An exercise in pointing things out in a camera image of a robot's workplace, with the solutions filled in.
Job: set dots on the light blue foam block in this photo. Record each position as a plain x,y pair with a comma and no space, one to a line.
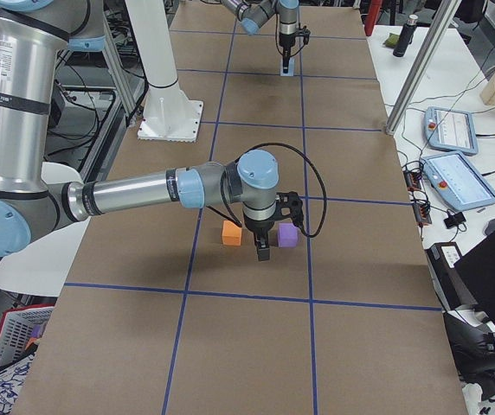
289,70

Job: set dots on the purple foam block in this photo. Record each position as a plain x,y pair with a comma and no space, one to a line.
287,235

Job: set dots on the orange foam block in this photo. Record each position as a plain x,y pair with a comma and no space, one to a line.
231,234

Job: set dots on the brown paper table cover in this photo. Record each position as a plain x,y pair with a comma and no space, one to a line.
159,317

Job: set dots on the black water bottle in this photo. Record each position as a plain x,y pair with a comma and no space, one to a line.
406,36

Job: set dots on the orange black electronics board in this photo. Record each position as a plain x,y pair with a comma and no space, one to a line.
418,197

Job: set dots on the far blue teach pendant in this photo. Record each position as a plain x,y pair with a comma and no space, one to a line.
447,130

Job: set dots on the blue teach pendant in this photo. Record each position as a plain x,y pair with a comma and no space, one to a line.
457,181
447,130

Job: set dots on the near blue teach pendant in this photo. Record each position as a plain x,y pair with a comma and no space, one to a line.
457,181

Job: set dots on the white perforated basket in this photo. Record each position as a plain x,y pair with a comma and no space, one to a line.
16,327

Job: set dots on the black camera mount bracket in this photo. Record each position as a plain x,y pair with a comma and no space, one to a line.
289,206

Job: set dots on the aluminium frame post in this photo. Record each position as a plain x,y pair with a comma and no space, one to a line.
435,33

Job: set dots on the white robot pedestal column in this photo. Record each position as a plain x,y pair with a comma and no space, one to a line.
169,114

